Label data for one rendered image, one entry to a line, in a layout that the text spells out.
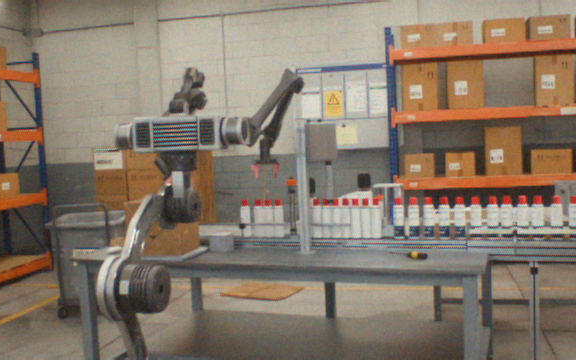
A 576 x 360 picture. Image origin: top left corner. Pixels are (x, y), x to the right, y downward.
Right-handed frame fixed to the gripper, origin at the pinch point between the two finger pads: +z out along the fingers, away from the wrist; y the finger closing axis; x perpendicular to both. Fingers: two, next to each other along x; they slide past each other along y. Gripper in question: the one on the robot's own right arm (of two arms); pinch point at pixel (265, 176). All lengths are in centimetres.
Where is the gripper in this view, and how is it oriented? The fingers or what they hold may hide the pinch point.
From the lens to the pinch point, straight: 337.8
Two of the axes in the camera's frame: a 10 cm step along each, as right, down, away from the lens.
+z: 0.3, 10.0, 0.6
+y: -9.7, 0.2, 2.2
